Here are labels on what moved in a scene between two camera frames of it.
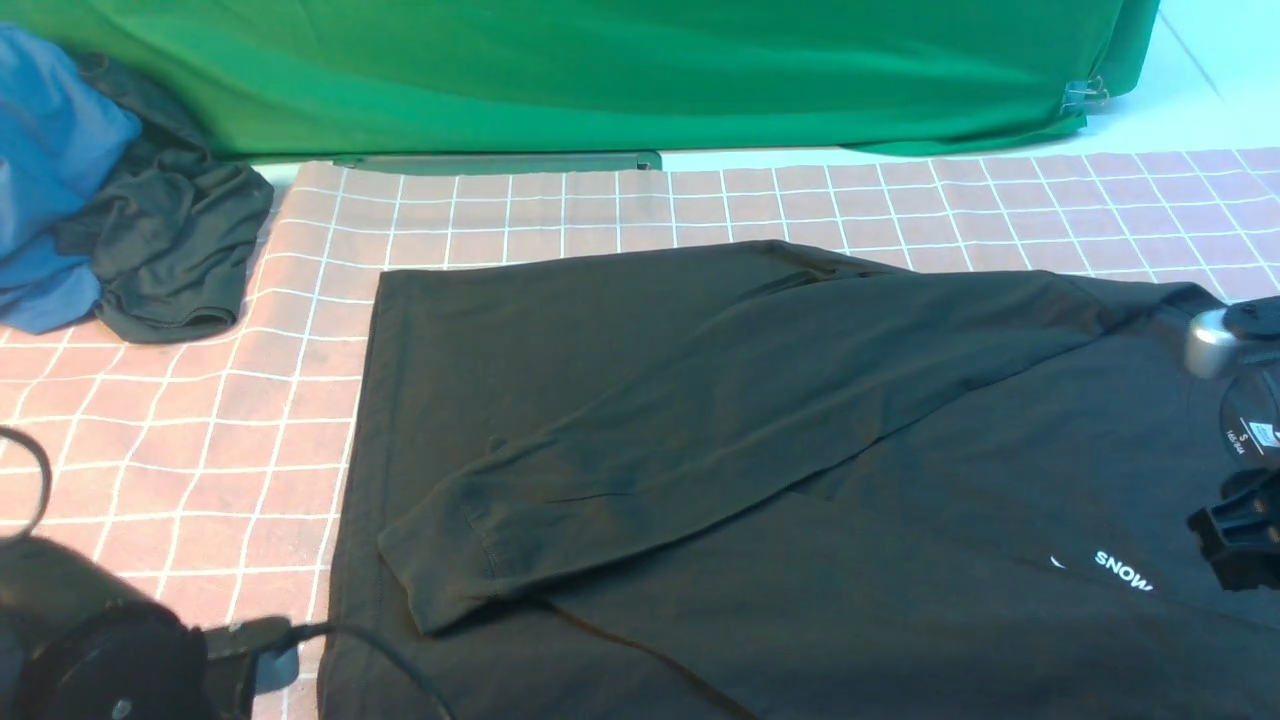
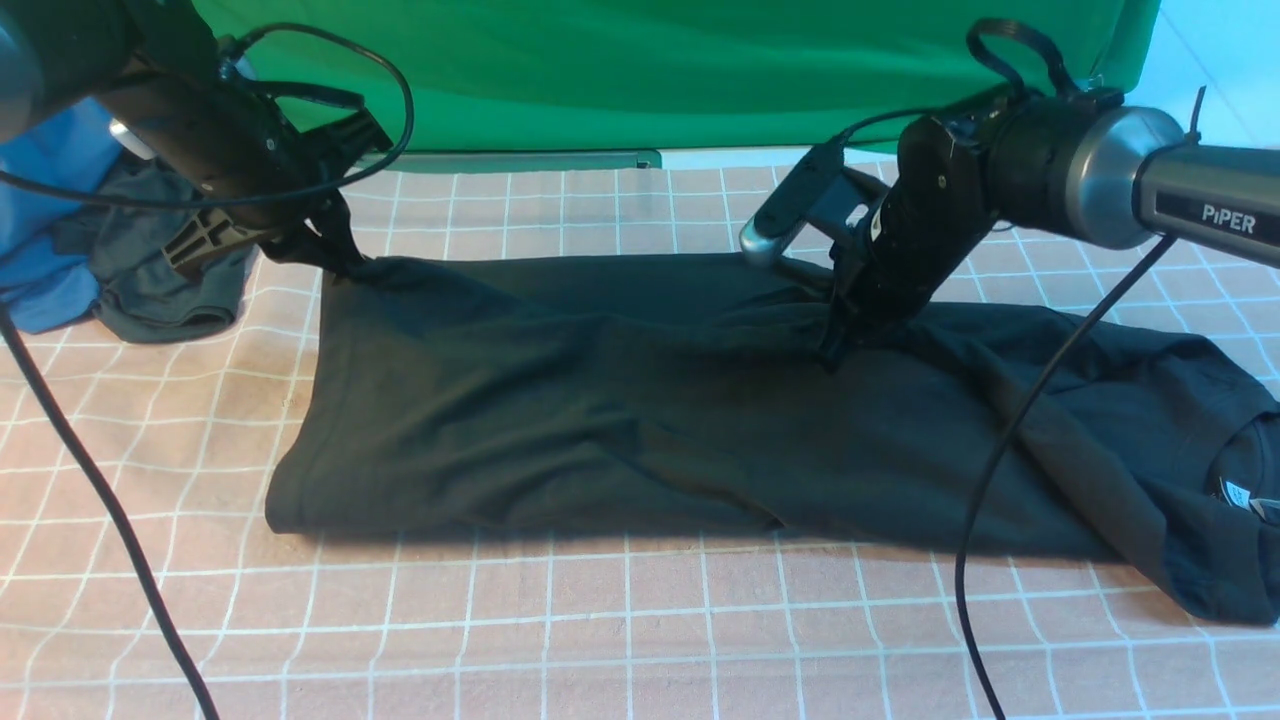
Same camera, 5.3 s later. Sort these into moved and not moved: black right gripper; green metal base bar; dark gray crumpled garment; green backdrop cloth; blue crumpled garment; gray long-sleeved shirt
Moved: black right gripper; gray long-sleeved shirt
Not moved: green backdrop cloth; green metal base bar; blue crumpled garment; dark gray crumpled garment
